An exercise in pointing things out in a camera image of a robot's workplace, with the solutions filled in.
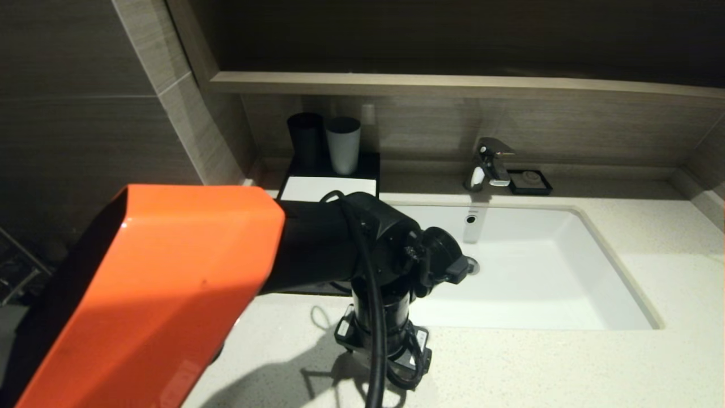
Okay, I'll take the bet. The black soap dish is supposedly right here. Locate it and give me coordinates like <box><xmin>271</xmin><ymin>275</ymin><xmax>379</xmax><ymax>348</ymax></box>
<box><xmin>507</xmin><ymin>169</ymin><xmax>553</xmax><ymax>196</ymax></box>

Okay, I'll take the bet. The black amenity box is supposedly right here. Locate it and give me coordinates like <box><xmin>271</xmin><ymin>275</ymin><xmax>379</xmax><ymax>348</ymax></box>
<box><xmin>278</xmin><ymin>151</ymin><xmax>381</xmax><ymax>202</ymax></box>

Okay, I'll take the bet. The white sink basin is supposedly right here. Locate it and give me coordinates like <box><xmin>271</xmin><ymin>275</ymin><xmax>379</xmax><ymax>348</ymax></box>
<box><xmin>378</xmin><ymin>203</ymin><xmax>662</xmax><ymax>331</ymax></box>

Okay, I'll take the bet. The metal hose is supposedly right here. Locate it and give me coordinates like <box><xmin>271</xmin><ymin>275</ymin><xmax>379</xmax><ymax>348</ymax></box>
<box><xmin>0</xmin><ymin>227</ymin><xmax>53</xmax><ymax>307</ymax></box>

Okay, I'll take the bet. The grey cup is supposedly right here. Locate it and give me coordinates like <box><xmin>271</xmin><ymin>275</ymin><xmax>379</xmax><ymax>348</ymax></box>
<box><xmin>326</xmin><ymin>117</ymin><xmax>361</xmax><ymax>175</ymax></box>

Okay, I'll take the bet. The white ribbed pad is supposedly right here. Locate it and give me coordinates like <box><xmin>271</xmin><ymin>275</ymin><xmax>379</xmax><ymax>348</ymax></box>
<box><xmin>280</xmin><ymin>176</ymin><xmax>378</xmax><ymax>202</ymax></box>

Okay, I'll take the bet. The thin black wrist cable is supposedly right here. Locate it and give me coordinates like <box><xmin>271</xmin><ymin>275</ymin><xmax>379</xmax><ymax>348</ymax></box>
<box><xmin>390</xmin><ymin>334</ymin><xmax>432</xmax><ymax>392</ymax></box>

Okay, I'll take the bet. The wooden wall ledge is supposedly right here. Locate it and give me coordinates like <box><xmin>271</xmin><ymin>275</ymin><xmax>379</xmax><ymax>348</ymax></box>
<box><xmin>211</xmin><ymin>71</ymin><xmax>725</xmax><ymax>103</ymax></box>

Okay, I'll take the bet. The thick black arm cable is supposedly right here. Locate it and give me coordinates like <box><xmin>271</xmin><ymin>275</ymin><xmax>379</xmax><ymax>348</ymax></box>
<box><xmin>320</xmin><ymin>192</ymin><xmax>389</xmax><ymax>408</ymax></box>

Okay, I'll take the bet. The chrome faucet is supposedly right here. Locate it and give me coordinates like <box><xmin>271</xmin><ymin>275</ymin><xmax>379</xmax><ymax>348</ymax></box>
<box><xmin>464</xmin><ymin>137</ymin><xmax>516</xmax><ymax>192</ymax></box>

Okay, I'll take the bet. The black cup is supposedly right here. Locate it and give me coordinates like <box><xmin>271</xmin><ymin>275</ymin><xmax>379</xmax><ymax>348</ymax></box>
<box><xmin>286</xmin><ymin>113</ymin><xmax>327</xmax><ymax>171</ymax></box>

